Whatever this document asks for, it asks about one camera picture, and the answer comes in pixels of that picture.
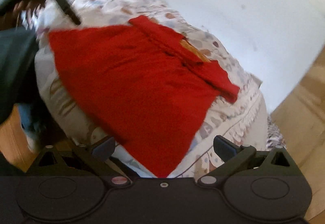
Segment red knit sweater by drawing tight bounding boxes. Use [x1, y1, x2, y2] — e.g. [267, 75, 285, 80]
[48, 15, 240, 178]

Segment striped black white cloth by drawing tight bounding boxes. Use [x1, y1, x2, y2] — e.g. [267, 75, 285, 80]
[266, 115, 286, 151]

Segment patterned floral bed quilt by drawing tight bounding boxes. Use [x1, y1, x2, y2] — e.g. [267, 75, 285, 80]
[22, 0, 267, 178]

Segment person's dark clothing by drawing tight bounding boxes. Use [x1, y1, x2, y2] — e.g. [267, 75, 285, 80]
[1, 27, 63, 153]

